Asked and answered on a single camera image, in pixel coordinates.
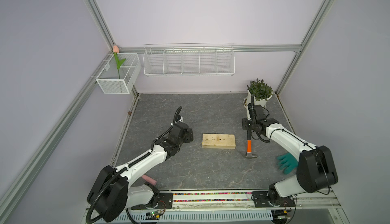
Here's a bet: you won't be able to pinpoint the orange handled claw hammer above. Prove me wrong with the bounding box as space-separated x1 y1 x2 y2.
242 117 258 159

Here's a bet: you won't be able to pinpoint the wooden block with nail holes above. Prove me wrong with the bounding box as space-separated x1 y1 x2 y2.
202 134 236 150

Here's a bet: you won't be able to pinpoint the green potted plant white pot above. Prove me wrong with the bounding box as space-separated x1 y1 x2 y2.
246 79 273 107

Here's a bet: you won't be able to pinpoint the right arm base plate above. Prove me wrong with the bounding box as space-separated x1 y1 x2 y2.
251 191 296 208

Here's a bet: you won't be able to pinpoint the white plant saucer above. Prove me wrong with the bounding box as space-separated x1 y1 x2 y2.
243 97 248 109

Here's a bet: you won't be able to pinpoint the artificial pink tulip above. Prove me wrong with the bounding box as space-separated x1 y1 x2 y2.
113 45 127 80

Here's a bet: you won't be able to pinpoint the white wire wall shelf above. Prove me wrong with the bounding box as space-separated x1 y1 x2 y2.
143 43 235 76

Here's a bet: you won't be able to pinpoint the aluminium frame profiles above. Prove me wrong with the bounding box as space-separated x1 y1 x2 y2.
0 0 348 224

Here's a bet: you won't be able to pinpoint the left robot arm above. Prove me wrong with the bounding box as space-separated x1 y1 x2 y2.
85 122 194 224

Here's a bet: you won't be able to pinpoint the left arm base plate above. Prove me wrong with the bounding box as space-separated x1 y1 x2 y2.
131 192 173 210

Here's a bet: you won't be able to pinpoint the white rail with coloured strip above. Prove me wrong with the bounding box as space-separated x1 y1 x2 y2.
112 189 349 224

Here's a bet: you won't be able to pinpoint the white mesh basket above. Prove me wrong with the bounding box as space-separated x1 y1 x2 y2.
95 53 141 94

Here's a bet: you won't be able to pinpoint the green work glove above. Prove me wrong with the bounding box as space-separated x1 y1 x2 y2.
276 153 298 175

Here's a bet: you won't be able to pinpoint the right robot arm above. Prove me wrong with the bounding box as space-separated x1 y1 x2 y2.
242 103 339 207

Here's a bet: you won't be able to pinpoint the purple pink cloth item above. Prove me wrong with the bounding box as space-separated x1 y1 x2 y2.
141 175 157 185

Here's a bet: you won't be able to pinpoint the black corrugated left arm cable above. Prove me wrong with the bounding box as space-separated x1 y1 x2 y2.
85 106 183 224

